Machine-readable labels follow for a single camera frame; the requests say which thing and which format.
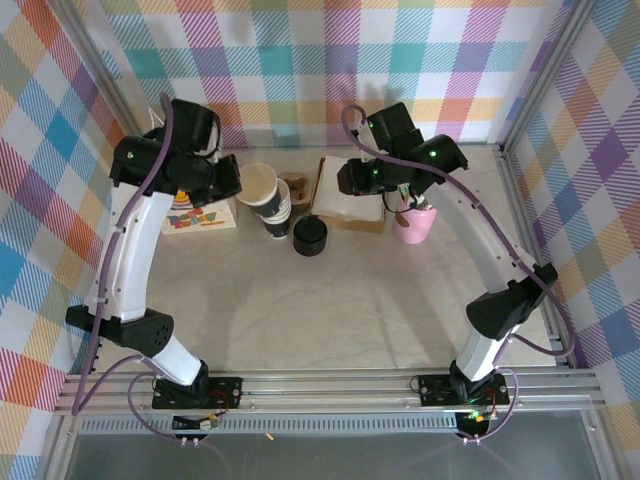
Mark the white printed paper bag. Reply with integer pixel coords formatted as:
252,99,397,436
147,107,239,237

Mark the black paper coffee cup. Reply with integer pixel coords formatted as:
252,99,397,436
234,162,291,222

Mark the brown pulp cup carrier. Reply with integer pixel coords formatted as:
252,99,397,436
277,172,315,212

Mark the pink straw holder cup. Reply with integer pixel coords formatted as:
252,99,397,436
391,198,437,246

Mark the brown cardboard napkin box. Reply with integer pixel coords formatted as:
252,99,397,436
309,155,389,235

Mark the small left circuit board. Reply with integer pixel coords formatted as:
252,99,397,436
171,413,222,434

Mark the small circuit board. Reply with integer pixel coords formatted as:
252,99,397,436
171,413,222,434
455,408,496,437

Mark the small right circuit board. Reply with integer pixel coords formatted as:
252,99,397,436
455,408,496,437

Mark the grey metal panel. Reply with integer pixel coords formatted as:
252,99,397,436
44,409,619,480

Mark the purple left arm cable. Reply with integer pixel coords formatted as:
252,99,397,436
72,92,211,447

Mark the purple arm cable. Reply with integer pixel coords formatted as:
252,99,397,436
72,92,211,447
341,103,577,447

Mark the aluminium corner post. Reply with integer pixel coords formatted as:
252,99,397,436
497,0,601,156
54,0,154,151

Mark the aluminium side rail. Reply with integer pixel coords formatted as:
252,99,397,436
497,144,575,370

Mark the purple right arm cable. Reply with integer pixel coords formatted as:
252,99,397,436
341,103,577,447

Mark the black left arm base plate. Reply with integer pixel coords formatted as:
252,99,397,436
151,374,245,412

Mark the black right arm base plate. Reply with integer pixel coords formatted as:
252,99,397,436
416,372,512,409

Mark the aluminium mounting rail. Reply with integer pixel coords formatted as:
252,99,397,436
53,369,607,417

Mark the grey slotted cable duct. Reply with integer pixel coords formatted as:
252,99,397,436
79,417,464,435

